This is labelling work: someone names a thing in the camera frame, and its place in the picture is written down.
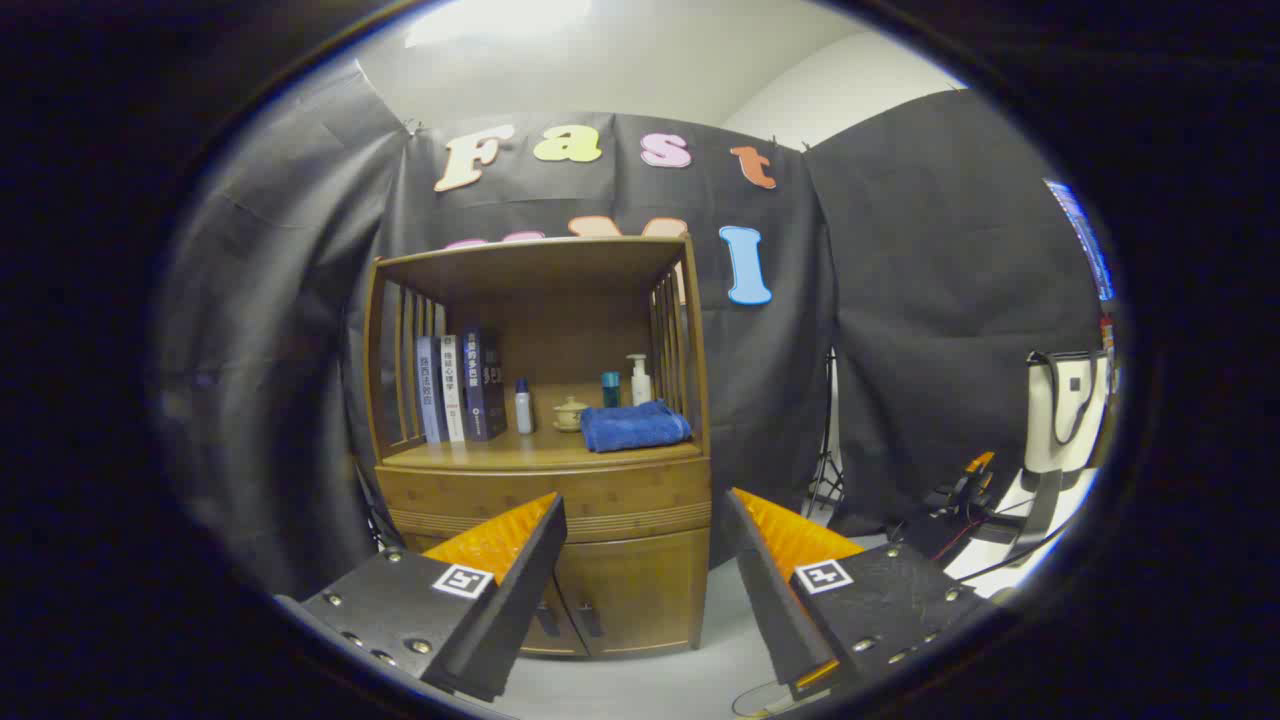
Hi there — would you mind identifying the thin looped cable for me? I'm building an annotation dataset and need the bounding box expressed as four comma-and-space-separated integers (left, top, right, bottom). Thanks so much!
730, 683, 801, 719

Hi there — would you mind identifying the black cable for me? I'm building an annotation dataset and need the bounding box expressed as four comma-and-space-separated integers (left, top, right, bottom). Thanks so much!
945, 520, 1076, 586

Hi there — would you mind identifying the wooden countertop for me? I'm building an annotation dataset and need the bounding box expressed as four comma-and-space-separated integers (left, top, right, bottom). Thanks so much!
380, 385, 706, 471

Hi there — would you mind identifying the light blue book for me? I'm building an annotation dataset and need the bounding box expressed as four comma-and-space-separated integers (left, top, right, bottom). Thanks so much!
416, 336, 449, 444

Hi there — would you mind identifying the wooden cabinet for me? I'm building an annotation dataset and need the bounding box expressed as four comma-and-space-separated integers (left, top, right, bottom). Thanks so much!
362, 235, 713, 659

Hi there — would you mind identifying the blue folded towel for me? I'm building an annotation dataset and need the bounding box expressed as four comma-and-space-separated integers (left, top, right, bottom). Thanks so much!
580, 400, 693, 454

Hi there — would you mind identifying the wooden drawer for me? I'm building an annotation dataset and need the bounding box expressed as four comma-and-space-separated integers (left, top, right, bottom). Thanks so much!
376, 460, 713, 549

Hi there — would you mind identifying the dark blue book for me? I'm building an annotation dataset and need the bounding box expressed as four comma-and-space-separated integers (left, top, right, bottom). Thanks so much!
461, 328, 508, 442

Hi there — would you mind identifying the black backdrop cloth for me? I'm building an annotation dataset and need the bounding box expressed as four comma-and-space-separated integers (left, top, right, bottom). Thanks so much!
160, 60, 1111, 601

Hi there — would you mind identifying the white book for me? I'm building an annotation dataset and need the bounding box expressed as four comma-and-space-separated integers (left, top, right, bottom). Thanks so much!
440, 334, 467, 443

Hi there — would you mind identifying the red cable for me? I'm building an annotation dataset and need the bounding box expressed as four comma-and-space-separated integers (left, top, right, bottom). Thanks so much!
935, 518, 989, 563

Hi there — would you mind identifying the white tote bag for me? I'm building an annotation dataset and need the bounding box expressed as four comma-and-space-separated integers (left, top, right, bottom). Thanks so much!
1022, 350, 1111, 476

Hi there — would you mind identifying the orange and black device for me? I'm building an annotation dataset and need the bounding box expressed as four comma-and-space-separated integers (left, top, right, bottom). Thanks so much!
930, 450, 1001, 521

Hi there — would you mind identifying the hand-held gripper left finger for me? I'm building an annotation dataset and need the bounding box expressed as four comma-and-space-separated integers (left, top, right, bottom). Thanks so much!
275, 490, 568, 703

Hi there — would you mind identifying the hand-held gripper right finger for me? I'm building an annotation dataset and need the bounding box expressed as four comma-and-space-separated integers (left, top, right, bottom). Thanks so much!
722, 487, 1001, 701

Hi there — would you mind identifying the wooden cabinet door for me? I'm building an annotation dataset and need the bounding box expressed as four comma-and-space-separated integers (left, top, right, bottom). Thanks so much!
522, 575, 591, 658
555, 530, 703, 657

